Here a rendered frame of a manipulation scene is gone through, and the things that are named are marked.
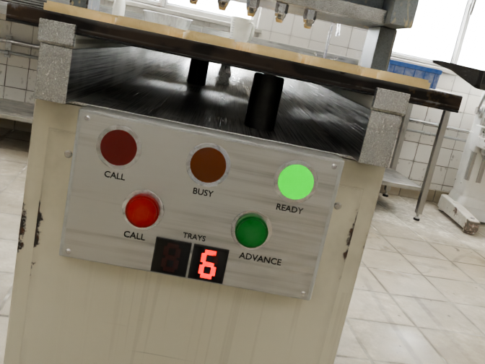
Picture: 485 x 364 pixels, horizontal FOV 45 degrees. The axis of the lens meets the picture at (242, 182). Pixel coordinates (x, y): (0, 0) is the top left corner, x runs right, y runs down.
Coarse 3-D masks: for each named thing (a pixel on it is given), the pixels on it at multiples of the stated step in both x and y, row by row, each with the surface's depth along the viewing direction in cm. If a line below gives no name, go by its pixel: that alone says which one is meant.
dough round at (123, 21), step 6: (120, 18) 52; (126, 18) 52; (132, 18) 51; (120, 24) 52; (126, 24) 51; (132, 24) 51; (138, 24) 51; (144, 24) 51; (150, 24) 52; (156, 24) 52; (150, 30) 52; (156, 30) 52; (162, 30) 52; (168, 30) 53
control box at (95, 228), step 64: (128, 128) 51; (192, 128) 53; (128, 192) 53; (192, 192) 53; (256, 192) 53; (320, 192) 53; (128, 256) 54; (192, 256) 54; (256, 256) 54; (320, 256) 55
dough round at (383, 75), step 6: (378, 72) 55; (384, 72) 55; (390, 72) 54; (378, 78) 55; (384, 78) 54; (390, 78) 54; (396, 78) 53; (402, 78) 53; (408, 78) 53; (414, 78) 53; (408, 84) 53; (414, 84) 53; (420, 84) 53; (426, 84) 54
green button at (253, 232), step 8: (248, 216) 53; (256, 216) 53; (240, 224) 53; (248, 224) 53; (256, 224) 53; (264, 224) 53; (240, 232) 53; (248, 232) 53; (256, 232) 53; (264, 232) 53; (240, 240) 53; (248, 240) 53; (256, 240) 53; (264, 240) 53
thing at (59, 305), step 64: (192, 64) 98; (64, 128) 54; (256, 128) 60; (320, 128) 73; (64, 192) 56; (64, 256) 57; (64, 320) 59; (128, 320) 59; (192, 320) 59; (256, 320) 59; (320, 320) 59
